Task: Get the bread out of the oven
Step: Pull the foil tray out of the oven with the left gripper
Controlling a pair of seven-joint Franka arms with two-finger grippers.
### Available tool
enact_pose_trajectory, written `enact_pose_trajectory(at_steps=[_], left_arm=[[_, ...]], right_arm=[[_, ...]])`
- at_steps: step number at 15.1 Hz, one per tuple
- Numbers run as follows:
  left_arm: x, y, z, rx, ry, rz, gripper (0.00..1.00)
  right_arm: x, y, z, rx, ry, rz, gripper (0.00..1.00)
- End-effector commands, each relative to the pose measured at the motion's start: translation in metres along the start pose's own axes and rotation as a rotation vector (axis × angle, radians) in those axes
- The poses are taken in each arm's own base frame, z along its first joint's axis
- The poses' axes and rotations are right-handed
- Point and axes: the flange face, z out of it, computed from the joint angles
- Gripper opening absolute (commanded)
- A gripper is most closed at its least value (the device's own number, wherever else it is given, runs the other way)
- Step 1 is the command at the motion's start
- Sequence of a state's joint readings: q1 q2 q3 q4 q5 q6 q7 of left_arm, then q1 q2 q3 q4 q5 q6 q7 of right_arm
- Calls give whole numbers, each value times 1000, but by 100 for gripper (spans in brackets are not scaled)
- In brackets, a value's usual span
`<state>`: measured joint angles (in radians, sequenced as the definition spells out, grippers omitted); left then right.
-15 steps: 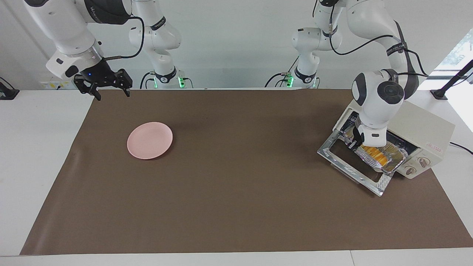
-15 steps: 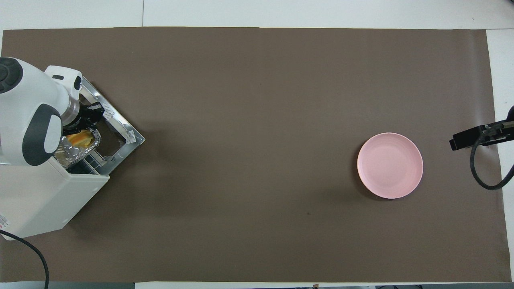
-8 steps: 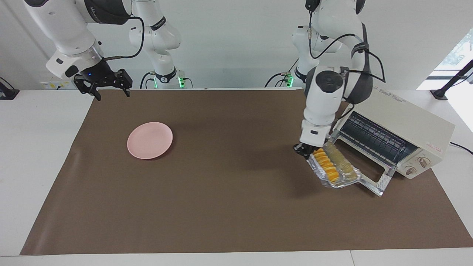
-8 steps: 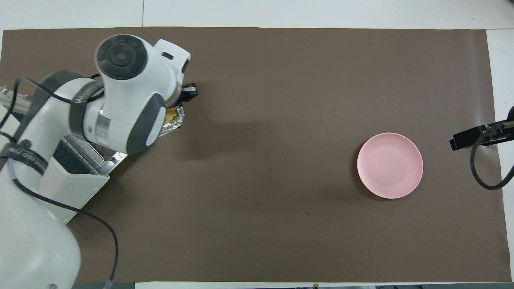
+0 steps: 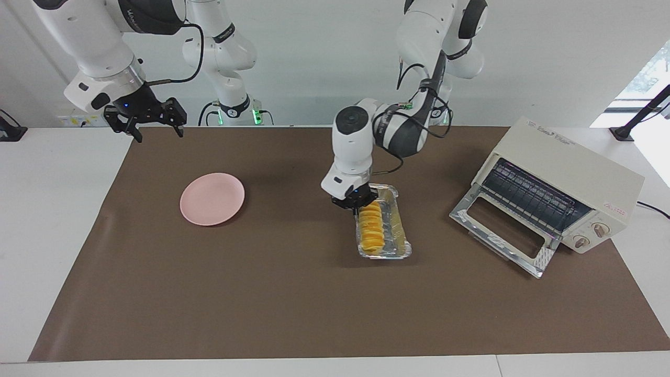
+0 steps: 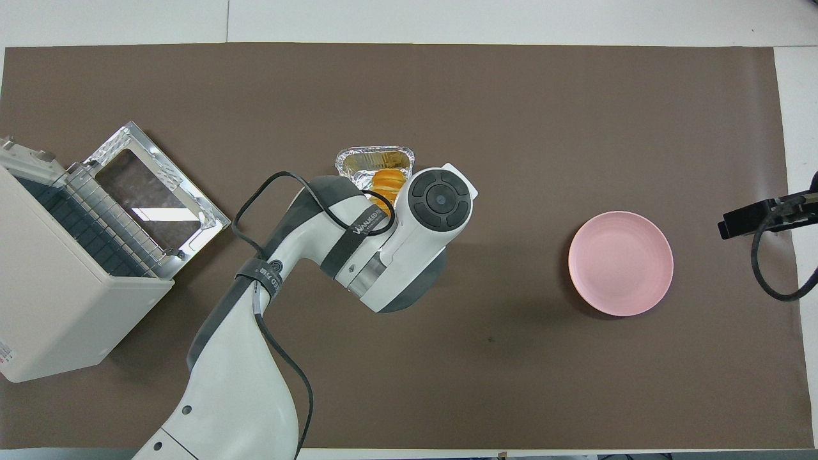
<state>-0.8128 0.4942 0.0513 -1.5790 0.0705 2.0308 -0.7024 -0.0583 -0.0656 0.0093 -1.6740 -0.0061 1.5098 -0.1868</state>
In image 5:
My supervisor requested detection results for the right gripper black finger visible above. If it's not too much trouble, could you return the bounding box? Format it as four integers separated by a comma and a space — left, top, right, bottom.
104, 106, 143, 143
160, 96, 187, 138

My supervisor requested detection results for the golden sliced bread loaf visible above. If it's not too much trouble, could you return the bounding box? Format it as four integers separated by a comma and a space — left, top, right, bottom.
359, 203, 386, 256

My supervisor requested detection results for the aluminium foil tray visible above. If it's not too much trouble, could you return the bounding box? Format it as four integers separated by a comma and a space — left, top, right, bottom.
355, 183, 412, 260

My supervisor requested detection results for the glass oven door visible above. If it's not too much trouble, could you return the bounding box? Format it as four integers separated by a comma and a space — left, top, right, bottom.
449, 184, 562, 278

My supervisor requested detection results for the cream toaster oven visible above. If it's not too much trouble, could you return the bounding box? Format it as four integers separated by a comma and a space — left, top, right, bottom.
471, 116, 645, 256

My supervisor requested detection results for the white power strip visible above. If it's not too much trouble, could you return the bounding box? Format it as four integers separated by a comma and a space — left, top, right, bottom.
57, 114, 105, 128

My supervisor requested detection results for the pink round plate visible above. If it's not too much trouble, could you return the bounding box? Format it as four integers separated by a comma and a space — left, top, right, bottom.
180, 172, 245, 227

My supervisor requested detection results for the brown table mat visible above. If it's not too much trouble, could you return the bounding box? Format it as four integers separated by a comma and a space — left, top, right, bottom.
27, 126, 670, 363

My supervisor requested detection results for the bright window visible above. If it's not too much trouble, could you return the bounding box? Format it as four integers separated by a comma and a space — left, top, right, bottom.
612, 39, 670, 113

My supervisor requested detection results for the black arm base cable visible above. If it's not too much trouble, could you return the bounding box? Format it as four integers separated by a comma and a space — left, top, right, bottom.
197, 101, 220, 127

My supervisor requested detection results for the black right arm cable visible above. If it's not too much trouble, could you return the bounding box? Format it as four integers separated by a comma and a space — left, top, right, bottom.
146, 21, 206, 86

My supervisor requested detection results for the black clamp mount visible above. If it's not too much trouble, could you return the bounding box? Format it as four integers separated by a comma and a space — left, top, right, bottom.
0, 109, 28, 142

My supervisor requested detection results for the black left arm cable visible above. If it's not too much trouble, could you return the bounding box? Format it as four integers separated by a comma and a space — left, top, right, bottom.
369, 62, 457, 177

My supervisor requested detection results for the oven wire rack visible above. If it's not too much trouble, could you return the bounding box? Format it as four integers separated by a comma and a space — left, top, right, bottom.
481, 159, 580, 235

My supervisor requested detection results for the black camera stand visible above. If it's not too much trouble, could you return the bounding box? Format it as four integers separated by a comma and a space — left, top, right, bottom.
610, 84, 670, 142

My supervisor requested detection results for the black oven power cable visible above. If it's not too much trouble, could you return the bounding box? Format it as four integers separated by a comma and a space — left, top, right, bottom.
635, 201, 670, 220

